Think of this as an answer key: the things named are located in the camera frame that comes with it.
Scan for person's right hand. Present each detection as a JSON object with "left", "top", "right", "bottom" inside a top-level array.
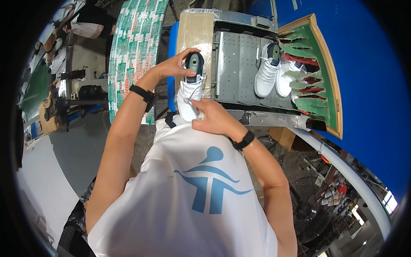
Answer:
[{"left": 191, "top": 98, "right": 248, "bottom": 141}]

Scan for person's left hand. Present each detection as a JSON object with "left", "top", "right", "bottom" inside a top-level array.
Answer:
[{"left": 144, "top": 48, "right": 201, "bottom": 93}]

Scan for white sneaker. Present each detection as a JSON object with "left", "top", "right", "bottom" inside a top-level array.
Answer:
[
  {"left": 275, "top": 59, "right": 304, "bottom": 98},
  {"left": 254, "top": 42, "right": 283, "bottom": 98},
  {"left": 177, "top": 52, "right": 207, "bottom": 123}
]

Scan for black wrist band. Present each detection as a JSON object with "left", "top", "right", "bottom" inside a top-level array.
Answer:
[
  {"left": 129, "top": 84, "right": 159, "bottom": 113},
  {"left": 228, "top": 130, "right": 255, "bottom": 152}
]

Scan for green white patterned sheet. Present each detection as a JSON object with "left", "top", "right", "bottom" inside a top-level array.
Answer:
[{"left": 108, "top": 0, "right": 169, "bottom": 125}]

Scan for plastic-covered cardboard board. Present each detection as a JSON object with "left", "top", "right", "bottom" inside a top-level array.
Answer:
[{"left": 175, "top": 12, "right": 215, "bottom": 98}]

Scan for grey metal slat conveyor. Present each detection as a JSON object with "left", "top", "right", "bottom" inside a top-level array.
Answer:
[{"left": 178, "top": 8, "right": 328, "bottom": 132}]

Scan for brown cardboard box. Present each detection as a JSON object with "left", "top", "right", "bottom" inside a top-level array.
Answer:
[{"left": 268, "top": 127, "right": 297, "bottom": 151}]

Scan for black workshop machine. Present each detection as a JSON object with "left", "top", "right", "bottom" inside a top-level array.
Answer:
[{"left": 38, "top": 69, "right": 109, "bottom": 135}]

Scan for green belt work table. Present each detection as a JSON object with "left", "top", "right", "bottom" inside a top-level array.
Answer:
[{"left": 18, "top": 19, "right": 79, "bottom": 129}]

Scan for black floor fan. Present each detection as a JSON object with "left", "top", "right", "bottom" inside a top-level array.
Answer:
[{"left": 288, "top": 176, "right": 334, "bottom": 245}]

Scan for white curved pipe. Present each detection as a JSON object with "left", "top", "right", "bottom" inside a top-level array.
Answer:
[{"left": 287, "top": 127, "right": 393, "bottom": 241}]

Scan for blue machine housing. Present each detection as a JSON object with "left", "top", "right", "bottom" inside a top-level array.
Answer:
[{"left": 246, "top": 0, "right": 409, "bottom": 201}]

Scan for cluttered workshop racks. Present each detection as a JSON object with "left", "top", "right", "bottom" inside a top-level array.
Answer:
[{"left": 297, "top": 149, "right": 399, "bottom": 257}]

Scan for white panel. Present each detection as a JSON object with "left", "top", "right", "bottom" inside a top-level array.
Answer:
[{"left": 15, "top": 134, "right": 97, "bottom": 249}]

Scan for black plastic bag heap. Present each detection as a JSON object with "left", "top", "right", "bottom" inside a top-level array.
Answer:
[{"left": 57, "top": 178, "right": 97, "bottom": 257}]

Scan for green strip curtain wooden frame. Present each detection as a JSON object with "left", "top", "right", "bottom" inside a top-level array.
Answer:
[{"left": 277, "top": 13, "right": 344, "bottom": 139}]

